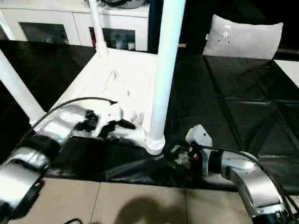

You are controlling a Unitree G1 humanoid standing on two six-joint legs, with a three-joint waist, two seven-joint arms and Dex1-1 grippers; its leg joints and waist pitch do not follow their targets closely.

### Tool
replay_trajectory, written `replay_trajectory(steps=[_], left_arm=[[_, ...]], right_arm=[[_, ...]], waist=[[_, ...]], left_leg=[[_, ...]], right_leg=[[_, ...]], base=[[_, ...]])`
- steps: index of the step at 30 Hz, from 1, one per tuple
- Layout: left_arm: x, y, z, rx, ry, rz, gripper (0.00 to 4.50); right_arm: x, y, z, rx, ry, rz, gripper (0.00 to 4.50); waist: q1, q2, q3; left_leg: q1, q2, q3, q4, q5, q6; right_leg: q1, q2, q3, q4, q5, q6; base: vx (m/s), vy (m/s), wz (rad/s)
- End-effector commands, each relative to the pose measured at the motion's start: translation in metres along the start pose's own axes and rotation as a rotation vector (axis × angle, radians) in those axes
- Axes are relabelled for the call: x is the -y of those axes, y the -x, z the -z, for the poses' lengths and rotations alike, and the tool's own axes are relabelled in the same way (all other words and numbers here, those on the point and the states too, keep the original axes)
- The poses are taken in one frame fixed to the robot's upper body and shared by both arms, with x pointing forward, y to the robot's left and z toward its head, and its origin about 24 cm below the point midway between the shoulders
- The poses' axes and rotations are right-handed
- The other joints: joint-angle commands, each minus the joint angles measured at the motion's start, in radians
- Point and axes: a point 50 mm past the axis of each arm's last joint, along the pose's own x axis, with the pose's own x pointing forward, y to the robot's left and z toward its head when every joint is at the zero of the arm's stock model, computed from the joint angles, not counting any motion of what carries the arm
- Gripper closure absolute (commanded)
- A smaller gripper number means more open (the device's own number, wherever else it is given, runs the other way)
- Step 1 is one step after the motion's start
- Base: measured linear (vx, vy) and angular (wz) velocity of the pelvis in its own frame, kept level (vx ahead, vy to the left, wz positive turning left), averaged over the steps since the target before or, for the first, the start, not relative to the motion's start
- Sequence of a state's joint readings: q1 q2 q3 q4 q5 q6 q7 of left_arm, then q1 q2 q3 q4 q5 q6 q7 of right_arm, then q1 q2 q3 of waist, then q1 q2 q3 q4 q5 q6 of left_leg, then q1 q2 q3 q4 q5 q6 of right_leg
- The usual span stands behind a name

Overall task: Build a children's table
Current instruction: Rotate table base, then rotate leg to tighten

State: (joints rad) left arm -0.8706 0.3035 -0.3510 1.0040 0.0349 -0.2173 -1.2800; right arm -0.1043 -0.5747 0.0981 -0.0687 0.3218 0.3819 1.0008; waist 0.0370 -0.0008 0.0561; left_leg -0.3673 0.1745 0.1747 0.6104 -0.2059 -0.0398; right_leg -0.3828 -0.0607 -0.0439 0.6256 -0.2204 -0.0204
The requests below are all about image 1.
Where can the white cabinet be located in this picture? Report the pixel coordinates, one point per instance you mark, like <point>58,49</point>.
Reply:
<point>58,21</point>

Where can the grey pillow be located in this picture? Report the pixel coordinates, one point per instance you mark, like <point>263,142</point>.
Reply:
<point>243,39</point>

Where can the small brass object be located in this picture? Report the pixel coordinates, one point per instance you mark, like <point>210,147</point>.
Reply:
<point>182,45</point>

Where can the white plastic table leg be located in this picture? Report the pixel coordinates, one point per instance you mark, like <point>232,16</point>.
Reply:
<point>165,70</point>
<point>16,88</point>
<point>99,30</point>

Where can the small white jar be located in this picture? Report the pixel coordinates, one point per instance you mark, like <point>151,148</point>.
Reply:
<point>131,46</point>

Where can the black cabinet blue edge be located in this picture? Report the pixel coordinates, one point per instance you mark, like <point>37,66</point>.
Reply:
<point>194,23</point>

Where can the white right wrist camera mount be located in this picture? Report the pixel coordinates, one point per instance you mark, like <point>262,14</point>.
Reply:
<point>198,137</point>

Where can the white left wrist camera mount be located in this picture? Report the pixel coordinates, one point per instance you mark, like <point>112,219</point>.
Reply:
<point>112,114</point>

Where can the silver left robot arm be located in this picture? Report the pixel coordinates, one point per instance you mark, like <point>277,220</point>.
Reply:
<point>23,168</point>

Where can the black bar pink mark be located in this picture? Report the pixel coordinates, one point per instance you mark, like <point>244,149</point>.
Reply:
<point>289,51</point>

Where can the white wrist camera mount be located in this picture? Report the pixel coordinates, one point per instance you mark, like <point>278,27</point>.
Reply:
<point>198,137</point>
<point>112,114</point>

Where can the white plastic table top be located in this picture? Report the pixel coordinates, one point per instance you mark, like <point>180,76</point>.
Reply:
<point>105,81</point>

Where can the black mat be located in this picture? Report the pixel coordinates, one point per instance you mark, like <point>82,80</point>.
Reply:
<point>233,105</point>

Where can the white flat board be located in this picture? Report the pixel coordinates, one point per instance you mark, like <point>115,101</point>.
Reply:
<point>288,70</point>

